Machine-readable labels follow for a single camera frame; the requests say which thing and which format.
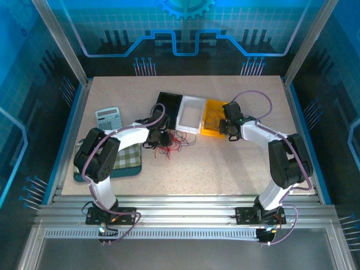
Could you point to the orange plastic bin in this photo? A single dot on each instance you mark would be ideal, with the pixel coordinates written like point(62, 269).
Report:
point(212, 132)

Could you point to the black plastic bin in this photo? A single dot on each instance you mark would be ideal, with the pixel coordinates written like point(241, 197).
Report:
point(170, 102)

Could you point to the white plastic bin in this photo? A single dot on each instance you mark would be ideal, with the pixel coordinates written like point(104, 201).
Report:
point(192, 102)

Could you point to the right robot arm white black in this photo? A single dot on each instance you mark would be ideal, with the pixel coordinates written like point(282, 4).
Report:
point(256, 133)

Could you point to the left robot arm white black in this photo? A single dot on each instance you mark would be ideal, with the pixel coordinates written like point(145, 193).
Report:
point(129, 136)

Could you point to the teal mat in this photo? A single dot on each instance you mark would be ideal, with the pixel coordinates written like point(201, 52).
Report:
point(126, 173)

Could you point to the grey desk calculator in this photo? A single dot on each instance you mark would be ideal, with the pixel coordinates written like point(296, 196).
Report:
point(108, 119)

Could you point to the aluminium front frame rail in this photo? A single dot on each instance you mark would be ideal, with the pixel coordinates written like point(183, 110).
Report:
point(182, 208)

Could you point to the aluminium side rail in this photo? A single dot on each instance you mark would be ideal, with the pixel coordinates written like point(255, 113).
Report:
point(303, 140)
point(70, 140)

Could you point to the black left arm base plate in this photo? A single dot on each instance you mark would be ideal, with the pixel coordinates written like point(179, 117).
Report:
point(126, 212)

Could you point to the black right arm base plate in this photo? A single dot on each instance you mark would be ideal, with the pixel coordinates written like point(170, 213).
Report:
point(244, 215)

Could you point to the aluminium frame post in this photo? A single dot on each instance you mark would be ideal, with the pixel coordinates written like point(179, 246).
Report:
point(62, 42)
point(309, 39)

